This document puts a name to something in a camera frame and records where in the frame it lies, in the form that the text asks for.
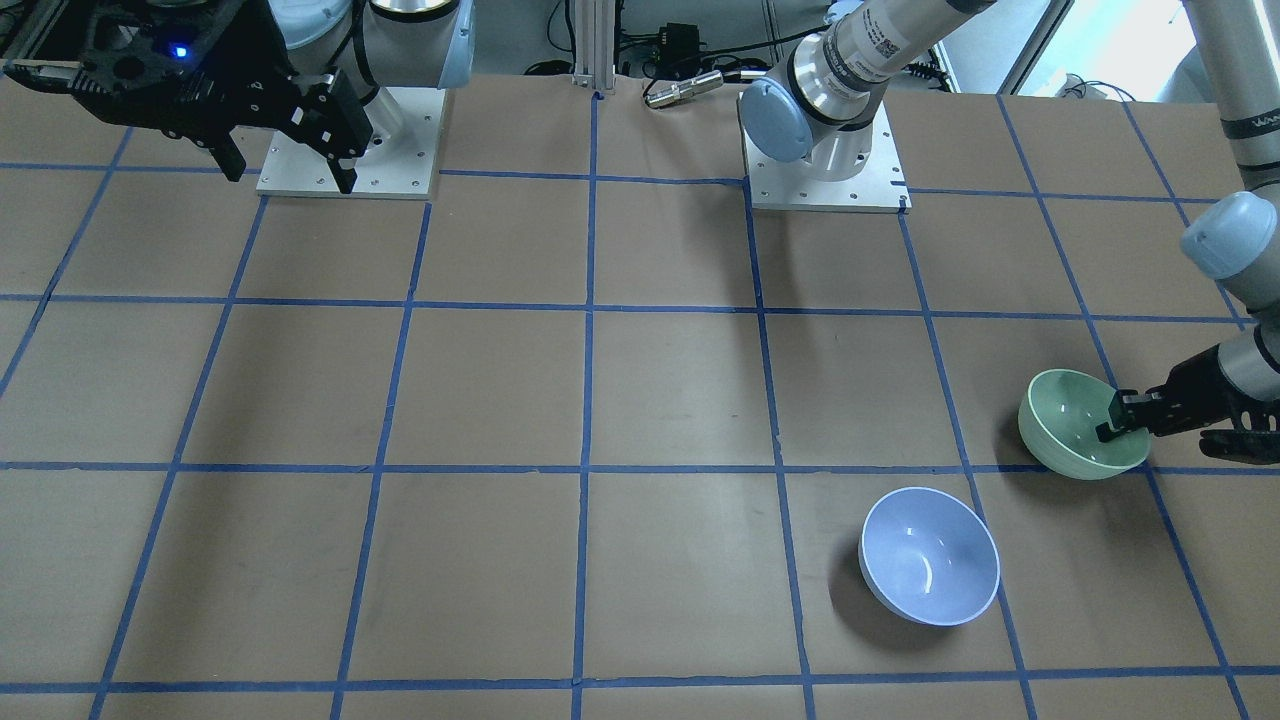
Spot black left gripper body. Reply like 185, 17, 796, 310
1160, 345, 1277, 439

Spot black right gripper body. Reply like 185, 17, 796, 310
5, 1, 301, 149

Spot green bowl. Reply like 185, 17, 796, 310
1018, 369, 1152, 480

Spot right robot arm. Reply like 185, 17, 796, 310
3, 1, 475, 200

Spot blue bowl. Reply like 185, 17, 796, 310
858, 487, 1001, 626

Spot silver connector cylinder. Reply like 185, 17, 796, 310
643, 70, 724, 110

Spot black power brick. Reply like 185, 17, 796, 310
654, 22, 703, 79

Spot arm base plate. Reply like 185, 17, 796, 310
741, 104, 913, 214
256, 85, 445, 201

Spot aluminium frame post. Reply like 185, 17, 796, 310
564, 0, 618, 99

